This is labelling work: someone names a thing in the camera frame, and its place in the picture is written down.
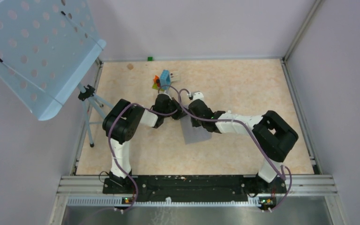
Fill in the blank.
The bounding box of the purple cable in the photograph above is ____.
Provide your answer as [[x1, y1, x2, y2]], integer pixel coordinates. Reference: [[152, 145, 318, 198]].
[[107, 84, 182, 213], [177, 89, 293, 212]]

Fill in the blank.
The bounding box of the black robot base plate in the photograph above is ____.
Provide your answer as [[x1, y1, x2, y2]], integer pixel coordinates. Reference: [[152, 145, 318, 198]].
[[102, 175, 286, 203]]

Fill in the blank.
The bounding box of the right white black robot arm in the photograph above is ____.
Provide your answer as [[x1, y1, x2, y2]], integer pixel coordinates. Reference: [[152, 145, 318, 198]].
[[188, 99, 299, 193]]

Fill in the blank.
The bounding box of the small tan wooden piece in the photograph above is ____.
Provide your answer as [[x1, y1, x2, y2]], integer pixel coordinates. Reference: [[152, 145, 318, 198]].
[[127, 63, 134, 70]]

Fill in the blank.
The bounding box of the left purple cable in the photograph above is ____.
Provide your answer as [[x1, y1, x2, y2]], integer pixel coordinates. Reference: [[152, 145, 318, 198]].
[[107, 84, 182, 213]]

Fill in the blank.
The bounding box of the colourful toy block assembly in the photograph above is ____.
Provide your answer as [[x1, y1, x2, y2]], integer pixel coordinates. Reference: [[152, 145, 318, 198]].
[[152, 70, 180, 91]]

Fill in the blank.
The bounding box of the light blue perforated music stand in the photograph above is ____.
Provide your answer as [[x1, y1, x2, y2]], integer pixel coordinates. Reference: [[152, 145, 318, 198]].
[[0, 0, 115, 148]]

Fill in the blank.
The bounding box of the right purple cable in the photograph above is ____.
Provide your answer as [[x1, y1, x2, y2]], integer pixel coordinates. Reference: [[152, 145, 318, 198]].
[[177, 89, 293, 212]]

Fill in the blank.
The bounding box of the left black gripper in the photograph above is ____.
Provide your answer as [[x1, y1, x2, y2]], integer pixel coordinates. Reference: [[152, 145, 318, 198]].
[[162, 97, 189, 121]]

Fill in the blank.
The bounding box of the white slotted cable duct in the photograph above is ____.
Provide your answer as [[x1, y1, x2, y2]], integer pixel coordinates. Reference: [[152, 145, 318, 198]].
[[67, 196, 261, 207]]

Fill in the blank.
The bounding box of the grey envelope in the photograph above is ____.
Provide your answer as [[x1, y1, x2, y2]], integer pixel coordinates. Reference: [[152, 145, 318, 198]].
[[180, 116, 212, 144]]

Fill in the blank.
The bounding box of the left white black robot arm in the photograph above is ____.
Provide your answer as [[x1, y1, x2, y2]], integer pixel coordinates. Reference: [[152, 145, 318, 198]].
[[102, 94, 187, 194]]

